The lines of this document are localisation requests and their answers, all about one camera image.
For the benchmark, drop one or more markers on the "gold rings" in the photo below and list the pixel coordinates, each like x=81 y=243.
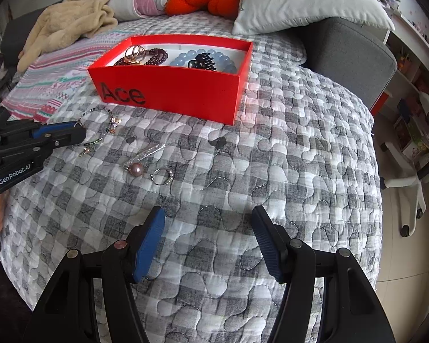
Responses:
x=130 y=53

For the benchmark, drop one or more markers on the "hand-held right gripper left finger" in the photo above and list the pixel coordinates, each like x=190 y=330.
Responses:
x=151 y=246

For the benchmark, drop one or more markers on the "black hair claw clip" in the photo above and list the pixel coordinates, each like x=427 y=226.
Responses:
x=203 y=60

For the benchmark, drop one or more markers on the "striped patterned blanket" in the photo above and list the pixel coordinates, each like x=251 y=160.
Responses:
x=57 y=78

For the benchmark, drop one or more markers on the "white office chair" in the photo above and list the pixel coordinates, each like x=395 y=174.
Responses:
x=411 y=182

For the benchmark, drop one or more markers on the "white bookshelf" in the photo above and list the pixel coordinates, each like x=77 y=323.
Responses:
x=405 y=75

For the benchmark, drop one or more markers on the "beige plush garment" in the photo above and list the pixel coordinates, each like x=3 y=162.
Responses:
x=68 y=18

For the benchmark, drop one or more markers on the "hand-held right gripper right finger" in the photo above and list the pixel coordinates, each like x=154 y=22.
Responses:
x=268 y=247

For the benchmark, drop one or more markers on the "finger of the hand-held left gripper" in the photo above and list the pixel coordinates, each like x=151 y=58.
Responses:
x=53 y=128
x=69 y=136

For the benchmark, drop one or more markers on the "red cardboard box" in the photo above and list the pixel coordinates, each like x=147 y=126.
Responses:
x=164 y=85

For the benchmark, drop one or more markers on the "grey upholstered bed end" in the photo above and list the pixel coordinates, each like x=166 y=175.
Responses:
x=350 y=64

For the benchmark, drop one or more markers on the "grey checked quilt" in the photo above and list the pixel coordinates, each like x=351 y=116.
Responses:
x=271 y=157

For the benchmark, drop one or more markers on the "pink pearl brooch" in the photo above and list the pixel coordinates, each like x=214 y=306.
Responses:
x=134 y=168

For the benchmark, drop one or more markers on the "light grey pillow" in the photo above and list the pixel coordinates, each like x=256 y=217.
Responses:
x=307 y=0

